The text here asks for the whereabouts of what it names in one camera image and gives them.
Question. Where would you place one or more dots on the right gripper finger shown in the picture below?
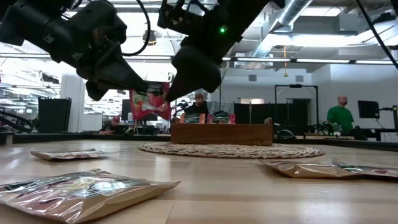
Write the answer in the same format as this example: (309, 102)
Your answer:
(196, 71)

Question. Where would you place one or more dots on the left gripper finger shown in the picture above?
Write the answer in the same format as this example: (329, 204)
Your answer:
(127, 79)

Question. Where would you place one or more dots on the red tea packet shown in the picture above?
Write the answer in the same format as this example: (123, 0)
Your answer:
(150, 104)
(221, 119)

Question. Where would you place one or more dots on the orange tea packet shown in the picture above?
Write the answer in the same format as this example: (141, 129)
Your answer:
(192, 118)

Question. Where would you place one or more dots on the beige tea packet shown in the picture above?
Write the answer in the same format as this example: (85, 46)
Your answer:
(73, 154)
(373, 170)
(308, 170)
(84, 194)

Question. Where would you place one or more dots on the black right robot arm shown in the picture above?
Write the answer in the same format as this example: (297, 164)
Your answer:
(245, 12)

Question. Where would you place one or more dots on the black background robot arm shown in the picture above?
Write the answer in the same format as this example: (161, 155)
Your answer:
(182, 107)
(320, 127)
(15, 123)

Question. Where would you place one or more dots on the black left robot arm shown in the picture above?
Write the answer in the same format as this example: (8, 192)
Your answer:
(21, 21)

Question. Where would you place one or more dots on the wooden tea organizer box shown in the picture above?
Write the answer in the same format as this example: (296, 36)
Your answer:
(222, 134)

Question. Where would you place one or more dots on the large black computer monitor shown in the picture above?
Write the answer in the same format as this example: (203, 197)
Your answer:
(125, 109)

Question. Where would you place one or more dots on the person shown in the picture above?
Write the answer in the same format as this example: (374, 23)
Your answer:
(340, 116)
(199, 107)
(110, 127)

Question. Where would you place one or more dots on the white building column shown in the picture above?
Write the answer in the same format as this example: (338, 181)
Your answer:
(73, 109)

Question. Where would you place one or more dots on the black partition screen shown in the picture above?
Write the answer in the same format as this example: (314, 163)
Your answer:
(258, 112)

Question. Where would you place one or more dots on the black tall cabinet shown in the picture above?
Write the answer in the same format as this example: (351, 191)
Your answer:
(54, 115)

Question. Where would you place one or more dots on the round woven placemat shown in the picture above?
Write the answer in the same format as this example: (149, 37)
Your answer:
(230, 151)

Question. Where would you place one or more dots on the grey bin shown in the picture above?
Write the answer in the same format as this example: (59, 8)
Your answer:
(6, 138)

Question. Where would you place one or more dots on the small black monitor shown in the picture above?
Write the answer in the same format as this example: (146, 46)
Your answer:
(368, 109)

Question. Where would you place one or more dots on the black desk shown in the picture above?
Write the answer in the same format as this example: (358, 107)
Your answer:
(379, 130)

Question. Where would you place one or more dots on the black gantry frame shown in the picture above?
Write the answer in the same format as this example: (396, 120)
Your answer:
(220, 99)
(295, 86)

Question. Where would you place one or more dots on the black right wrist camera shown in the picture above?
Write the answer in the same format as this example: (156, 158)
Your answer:
(180, 17)

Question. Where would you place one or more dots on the long ceiling light rail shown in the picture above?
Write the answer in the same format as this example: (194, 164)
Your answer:
(264, 59)

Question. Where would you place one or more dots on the grey wall vent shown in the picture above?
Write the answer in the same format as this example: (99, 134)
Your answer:
(252, 77)
(299, 78)

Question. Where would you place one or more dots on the silver ribbed ventilation duct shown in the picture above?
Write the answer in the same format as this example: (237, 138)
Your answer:
(292, 11)

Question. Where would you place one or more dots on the black table frame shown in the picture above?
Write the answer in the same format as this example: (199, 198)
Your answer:
(62, 137)

